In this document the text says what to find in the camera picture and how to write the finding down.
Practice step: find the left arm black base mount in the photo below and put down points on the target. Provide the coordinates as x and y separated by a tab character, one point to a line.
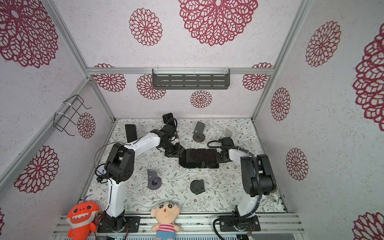
119	224

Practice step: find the round pressure gauge dial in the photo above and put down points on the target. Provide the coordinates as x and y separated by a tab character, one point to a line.
101	172

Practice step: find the red shark plush toy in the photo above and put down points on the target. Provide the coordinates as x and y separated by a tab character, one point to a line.
81	219

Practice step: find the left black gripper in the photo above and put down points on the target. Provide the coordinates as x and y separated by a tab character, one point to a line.
177	152

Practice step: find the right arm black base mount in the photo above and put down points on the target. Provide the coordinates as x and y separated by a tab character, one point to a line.
250	224

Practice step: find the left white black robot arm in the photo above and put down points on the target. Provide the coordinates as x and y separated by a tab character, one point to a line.
119	166

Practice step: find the black phone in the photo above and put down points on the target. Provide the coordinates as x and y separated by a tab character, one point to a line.
191	159
131	133
166	117
211	162
201	158
182	159

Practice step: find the grey metal wall shelf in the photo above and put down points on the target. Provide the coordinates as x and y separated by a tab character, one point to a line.
190	80

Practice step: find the white folding phone stand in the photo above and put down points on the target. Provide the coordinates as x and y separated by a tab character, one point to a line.
228	133

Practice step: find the front right black stand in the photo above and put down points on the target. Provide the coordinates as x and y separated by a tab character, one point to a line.
197	187

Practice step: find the cartoon boy plush doll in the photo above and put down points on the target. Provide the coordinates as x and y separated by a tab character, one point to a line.
166	214

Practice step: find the black wire wall rack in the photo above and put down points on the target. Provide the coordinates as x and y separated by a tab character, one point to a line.
63	119

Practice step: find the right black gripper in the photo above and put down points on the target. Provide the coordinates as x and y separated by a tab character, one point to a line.
218	159

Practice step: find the front left grey round stand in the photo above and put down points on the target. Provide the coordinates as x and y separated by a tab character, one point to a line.
154	181

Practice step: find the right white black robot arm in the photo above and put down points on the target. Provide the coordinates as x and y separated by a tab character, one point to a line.
256	174

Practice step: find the wooden base stand centre-right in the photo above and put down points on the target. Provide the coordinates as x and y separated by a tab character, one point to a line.
198	134

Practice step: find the striped ceramic mug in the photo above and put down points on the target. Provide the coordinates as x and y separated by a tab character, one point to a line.
275	191

